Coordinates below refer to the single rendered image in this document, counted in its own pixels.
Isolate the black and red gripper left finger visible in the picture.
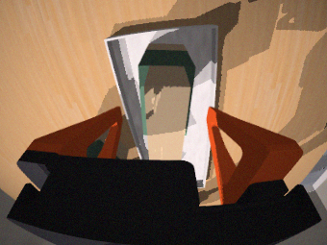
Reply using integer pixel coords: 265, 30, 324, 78
26, 107, 123, 159

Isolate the grey rectangular tray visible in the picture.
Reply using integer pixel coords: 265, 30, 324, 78
104, 24, 218, 188

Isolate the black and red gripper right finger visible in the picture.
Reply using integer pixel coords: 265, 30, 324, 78
207, 107, 303, 205

